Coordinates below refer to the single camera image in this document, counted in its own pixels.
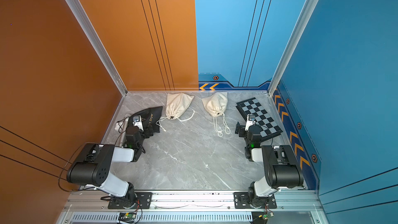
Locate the black mounting plate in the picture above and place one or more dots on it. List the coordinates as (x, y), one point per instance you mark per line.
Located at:
(243, 200)
(137, 200)

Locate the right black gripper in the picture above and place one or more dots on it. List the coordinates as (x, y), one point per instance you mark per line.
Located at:
(242, 130)

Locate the black white checkerboard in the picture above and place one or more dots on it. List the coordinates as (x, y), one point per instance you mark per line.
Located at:
(266, 127)

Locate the silver grey hair tool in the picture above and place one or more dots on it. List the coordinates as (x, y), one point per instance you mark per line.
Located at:
(121, 137)

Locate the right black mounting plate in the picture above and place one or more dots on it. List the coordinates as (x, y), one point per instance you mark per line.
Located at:
(243, 200)

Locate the beige cloth bag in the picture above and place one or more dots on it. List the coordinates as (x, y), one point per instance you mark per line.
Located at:
(176, 106)
(216, 106)

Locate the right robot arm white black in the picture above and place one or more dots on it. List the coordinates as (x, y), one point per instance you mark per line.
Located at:
(281, 170)

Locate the left green circuit board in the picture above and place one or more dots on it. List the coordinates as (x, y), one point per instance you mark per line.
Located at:
(127, 217)

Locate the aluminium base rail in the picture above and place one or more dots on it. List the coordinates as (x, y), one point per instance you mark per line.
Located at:
(194, 207)

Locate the green circuit board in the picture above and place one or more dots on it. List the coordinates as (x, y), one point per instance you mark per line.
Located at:
(261, 217)
(127, 217)

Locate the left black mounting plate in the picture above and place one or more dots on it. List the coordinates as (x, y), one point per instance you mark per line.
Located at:
(137, 200)

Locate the right green circuit board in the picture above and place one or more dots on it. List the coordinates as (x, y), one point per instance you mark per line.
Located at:
(261, 217)

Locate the black drawstring dryer bag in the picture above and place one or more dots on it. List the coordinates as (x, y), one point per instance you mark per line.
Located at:
(149, 117)

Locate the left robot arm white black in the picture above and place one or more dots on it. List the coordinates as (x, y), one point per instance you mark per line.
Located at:
(92, 168)

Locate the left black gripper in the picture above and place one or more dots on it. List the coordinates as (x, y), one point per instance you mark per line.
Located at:
(145, 131)

